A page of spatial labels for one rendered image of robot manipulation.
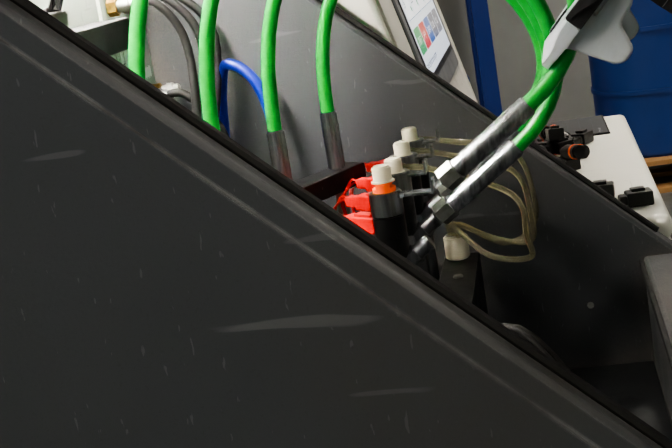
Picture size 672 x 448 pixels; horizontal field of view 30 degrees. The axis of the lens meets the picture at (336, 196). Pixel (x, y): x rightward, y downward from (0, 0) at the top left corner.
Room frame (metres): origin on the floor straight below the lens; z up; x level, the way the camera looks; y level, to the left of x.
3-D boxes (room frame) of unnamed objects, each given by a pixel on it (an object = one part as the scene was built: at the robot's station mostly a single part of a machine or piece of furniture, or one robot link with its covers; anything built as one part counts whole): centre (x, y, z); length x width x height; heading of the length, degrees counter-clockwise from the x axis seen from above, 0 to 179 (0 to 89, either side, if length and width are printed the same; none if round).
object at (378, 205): (1.03, -0.05, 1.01); 0.05 x 0.03 x 0.21; 80
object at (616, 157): (1.69, -0.31, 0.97); 0.70 x 0.22 x 0.03; 170
